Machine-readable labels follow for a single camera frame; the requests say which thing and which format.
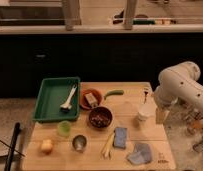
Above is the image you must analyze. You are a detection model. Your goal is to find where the green plastic cup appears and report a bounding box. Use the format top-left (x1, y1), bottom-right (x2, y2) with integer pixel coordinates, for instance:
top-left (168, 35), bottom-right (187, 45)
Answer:
top-left (57, 121), bottom-right (71, 137)

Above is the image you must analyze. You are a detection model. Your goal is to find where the metal cup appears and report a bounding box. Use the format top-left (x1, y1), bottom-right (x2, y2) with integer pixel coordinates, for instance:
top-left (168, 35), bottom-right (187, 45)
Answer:
top-left (72, 135), bottom-right (87, 152)

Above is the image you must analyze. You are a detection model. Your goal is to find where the orange bowl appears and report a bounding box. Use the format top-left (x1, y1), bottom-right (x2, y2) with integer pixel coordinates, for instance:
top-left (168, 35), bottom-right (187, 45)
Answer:
top-left (79, 88), bottom-right (102, 110)

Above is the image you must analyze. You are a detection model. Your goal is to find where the white brush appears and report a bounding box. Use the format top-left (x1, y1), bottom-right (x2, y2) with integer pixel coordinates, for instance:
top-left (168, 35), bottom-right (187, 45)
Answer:
top-left (60, 84), bottom-right (77, 111)

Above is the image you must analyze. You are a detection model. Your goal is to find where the blue sponge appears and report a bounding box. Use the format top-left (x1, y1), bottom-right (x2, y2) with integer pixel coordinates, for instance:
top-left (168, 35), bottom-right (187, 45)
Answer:
top-left (114, 127), bottom-right (127, 149)

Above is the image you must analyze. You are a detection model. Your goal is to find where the yellow round fruit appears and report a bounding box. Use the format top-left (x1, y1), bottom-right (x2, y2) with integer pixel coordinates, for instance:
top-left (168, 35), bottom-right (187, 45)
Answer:
top-left (40, 139), bottom-right (53, 154)

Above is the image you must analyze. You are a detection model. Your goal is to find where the black pole stand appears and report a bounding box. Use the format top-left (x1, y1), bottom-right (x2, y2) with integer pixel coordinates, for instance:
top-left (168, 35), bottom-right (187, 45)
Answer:
top-left (4, 122), bottom-right (20, 171)

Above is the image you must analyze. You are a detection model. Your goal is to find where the dark brown bowl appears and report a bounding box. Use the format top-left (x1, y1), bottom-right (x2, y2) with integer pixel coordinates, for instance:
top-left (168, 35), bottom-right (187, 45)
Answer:
top-left (88, 106), bottom-right (113, 129)

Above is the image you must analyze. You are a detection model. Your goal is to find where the green plastic tray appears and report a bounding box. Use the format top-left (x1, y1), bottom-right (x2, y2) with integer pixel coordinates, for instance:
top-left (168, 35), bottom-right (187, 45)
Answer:
top-left (33, 77), bottom-right (80, 123)

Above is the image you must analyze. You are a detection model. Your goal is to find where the white plastic cup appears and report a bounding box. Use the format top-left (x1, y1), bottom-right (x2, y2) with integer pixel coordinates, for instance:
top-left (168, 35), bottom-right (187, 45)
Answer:
top-left (137, 103), bottom-right (152, 121)

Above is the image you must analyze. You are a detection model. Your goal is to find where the brown sponge block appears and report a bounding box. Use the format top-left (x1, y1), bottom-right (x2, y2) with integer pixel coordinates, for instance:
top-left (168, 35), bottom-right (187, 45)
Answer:
top-left (85, 93), bottom-right (98, 108)

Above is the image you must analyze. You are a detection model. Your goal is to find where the grey blue cloth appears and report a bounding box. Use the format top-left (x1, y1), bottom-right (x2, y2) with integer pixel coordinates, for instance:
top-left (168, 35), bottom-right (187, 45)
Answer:
top-left (127, 143), bottom-right (152, 165)

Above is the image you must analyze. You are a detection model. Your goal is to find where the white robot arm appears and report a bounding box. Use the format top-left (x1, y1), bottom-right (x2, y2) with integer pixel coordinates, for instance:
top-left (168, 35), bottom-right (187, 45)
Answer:
top-left (153, 61), bottom-right (203, 124)

